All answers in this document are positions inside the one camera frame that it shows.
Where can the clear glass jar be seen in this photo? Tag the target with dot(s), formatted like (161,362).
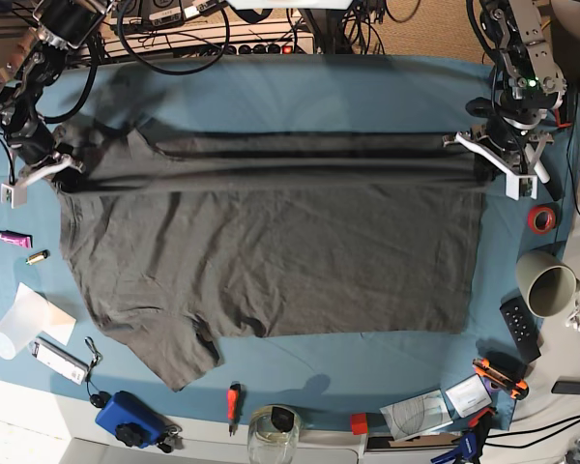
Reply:
(273,434)

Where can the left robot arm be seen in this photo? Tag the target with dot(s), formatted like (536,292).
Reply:
(526,83)

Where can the black power strip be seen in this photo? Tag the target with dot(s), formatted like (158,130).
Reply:
(265,48)

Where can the white card packet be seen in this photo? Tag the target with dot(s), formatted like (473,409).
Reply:
(469,396)

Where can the white marker black caps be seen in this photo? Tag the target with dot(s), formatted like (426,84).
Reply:
(552,185)

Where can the pink glue tube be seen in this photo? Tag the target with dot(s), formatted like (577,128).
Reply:
(16,239)

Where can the beige ceramic mug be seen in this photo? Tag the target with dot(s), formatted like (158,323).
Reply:
(547,285)

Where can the black power adapter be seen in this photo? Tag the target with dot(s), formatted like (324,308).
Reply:
(566,387)

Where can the red tape roll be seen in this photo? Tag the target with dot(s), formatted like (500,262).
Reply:
(542,219)

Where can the small red cube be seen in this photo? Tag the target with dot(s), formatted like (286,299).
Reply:
(359,424)

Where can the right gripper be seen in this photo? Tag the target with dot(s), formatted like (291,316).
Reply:
(33,142)

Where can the folded paper leaflet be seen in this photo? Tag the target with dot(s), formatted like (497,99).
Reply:
(419,415)

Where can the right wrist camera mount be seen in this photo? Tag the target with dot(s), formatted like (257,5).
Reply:
(16,195)

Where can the orange black utility knife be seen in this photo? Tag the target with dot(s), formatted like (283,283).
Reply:
(515,388)

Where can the blue table cloth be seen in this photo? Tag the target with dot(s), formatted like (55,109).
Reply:
(327,377)

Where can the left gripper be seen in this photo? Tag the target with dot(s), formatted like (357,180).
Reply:
(507,136)

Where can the white paper sheet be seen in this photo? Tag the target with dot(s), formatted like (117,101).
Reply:
(50,318)

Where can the blue black clamp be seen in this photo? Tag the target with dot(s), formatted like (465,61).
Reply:
(470,445)

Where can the orange handled screwdriver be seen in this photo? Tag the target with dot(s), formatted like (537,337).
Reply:
(233,398)

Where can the orange black tool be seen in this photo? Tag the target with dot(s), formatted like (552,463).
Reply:
(565,113)

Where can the white labelled box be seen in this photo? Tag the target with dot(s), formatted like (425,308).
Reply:
(59,360)

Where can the black remote control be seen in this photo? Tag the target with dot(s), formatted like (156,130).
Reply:
(522,327)

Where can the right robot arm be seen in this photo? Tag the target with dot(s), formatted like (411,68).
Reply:
(39,59)

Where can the dark grey T-shirt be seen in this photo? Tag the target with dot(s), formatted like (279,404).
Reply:
(177,239)

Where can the blue box with knob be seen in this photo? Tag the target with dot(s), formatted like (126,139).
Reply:
(127,419)

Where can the translucent plastic cup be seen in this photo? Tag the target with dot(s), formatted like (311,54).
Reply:
(21,324)

